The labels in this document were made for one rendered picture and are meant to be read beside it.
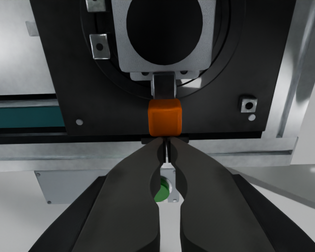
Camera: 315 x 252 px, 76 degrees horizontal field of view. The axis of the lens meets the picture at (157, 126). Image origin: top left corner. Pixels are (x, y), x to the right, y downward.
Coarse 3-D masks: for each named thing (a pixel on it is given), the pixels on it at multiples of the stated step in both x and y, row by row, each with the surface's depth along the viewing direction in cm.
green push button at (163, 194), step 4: (160, 180) 28; (164, 180) 29; (160, 184) 28; (164, 184) 28; (168, 184) 29; (160, 188) 28; (164, 188) 28; (168, 188) 29; (160, 192) 29; (164, 192) 29; (168, 192) 29; (156, 196) 29; (160, 196) 29; (164, 196) 29; (156, 200) 29; (160, 200) 29
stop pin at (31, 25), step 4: (28, 20) 19; (32, 20) 19; (28, 24) 19; (32, 24) 19; (28, 28) 20; (32, 28) 20; (36, 28) 20; (28, 32) 20; (32, 32) 20; (36, 32) 20
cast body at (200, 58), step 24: (120, 0) 8; (144, 0) 7; (168, 0) 7; (192, 0) 7; (120, 24) 9; (144, 24) 8; (168, 24) 8; (192, 24) 8; (120, 48) 9; (144, 48) 8; (168, 48) 8; (192, 48) 8; (144, 72) 13; (192, 72) 13
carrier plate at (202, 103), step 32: (32, 0) 18; (64, 0) 18; (256, 0) 18; (288, 0) 18; (64, 32) 19; (256, 32) 19; (64, 64) 21; (96, 64) 21; (256, 64) 20; (64, 96) 22; (96, 96) 22; (128, 96) 22; (192, 96) 22; (224, 96) 22; (256, 96) 22; (96, 128) 24; (128, 128) 24; (192, 128) 24; (224, 128) 24; (256, 128) 24
